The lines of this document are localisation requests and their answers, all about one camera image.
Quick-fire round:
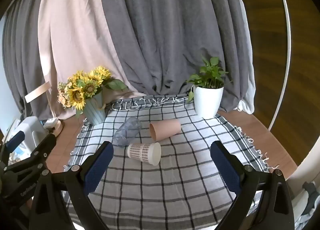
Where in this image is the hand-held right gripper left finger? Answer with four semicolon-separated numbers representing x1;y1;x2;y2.
29;141;114;230

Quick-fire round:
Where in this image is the black white checked tablecloth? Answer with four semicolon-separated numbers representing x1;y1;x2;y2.
64;96;280;230

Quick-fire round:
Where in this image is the small round wooden object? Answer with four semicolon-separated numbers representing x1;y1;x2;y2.
44;117;63;136

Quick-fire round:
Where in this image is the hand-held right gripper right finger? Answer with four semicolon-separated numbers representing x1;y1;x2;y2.
210;141;295;230

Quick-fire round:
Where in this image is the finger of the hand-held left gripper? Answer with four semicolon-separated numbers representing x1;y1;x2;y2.
4;133;57;183
0;131;26;162

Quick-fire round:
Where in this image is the checked pattern paper cup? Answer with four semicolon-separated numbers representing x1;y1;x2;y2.
127;142;162;166

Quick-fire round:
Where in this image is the white ribbed plant pot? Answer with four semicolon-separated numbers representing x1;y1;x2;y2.
194;85;224;118

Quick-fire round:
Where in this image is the white rounded furniture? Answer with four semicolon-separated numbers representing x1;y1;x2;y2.
286;135;320;223

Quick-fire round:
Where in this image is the blue-green ribbed flower pot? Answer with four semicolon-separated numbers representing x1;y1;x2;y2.
82;90;107;125

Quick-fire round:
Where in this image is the white curtain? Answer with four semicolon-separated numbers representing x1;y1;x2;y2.
235;0;256;115

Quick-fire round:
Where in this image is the white hoop tube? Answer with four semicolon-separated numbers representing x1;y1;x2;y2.
267;0;292;132

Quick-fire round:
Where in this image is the clear plastic cup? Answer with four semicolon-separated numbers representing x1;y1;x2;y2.
112;117;142;147

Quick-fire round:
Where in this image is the grey curtain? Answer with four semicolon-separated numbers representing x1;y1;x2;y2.
2;0;253;120

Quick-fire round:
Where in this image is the green leafy plant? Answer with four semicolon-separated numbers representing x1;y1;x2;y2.
185;56;233;103

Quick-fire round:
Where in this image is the dark grey cloth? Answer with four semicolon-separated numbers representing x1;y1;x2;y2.
301;181;320;218

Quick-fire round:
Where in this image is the white appliance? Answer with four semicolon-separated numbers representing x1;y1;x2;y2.
14;116;48;157

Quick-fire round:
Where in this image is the beige flat strip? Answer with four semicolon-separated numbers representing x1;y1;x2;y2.
24;82;52;103

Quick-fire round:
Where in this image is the artificial sunflower bouquet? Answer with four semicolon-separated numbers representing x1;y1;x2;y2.
57;66;128;118

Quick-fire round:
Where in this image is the beige curtain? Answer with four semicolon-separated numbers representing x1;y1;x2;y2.
37;0;148;120

